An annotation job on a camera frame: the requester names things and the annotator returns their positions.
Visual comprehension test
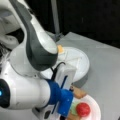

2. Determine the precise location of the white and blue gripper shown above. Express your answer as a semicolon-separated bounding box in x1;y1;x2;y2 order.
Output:
33;64;76;120

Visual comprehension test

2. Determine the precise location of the red tomato slice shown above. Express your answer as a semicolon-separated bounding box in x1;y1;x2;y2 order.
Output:
76;102;91;117

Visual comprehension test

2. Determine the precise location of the green lettuce piece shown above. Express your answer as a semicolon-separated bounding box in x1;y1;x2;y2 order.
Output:
70;102;78;116

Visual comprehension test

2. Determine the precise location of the toast bread slice back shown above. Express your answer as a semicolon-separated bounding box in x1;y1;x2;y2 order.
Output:
70;86;87;99

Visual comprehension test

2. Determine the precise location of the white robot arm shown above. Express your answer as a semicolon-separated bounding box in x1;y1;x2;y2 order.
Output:
0;0;76;120

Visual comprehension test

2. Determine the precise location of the white paper plate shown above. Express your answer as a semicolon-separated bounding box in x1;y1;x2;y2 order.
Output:
66;95;101;120

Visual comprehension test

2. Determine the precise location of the white divided round tray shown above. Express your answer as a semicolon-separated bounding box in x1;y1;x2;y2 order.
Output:
49;45;91;84

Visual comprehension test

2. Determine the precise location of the yellow cheese slice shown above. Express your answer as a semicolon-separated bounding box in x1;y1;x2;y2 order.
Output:
57;45;64;54

